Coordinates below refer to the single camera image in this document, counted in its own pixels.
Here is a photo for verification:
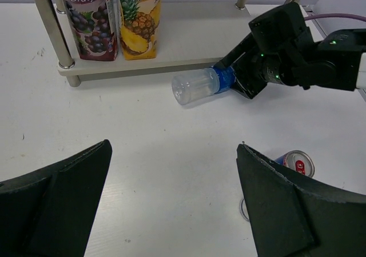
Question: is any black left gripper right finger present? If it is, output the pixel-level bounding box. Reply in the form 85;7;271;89
236;144;365;256

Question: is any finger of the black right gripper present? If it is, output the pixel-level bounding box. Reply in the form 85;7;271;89
230;79;257;99
217;33;256;69

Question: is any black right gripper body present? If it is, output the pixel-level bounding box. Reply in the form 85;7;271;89
232;51;282;95

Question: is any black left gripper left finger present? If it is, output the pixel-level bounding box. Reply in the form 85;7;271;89
1;139;112;256

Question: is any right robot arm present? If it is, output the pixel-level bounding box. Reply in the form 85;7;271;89
213;2;365;99

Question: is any white two-tier shelf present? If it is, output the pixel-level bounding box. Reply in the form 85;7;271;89
27;0;312;87

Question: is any silver blue energy drink can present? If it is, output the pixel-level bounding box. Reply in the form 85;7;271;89
274;150;315;178

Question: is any yellow pineapple juice carton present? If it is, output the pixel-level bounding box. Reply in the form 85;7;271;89
118;0;161;61

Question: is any purple grape juice carton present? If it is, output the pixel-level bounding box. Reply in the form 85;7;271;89
63;0;118;62

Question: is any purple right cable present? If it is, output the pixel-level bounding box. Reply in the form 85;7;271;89
303;13;366;22

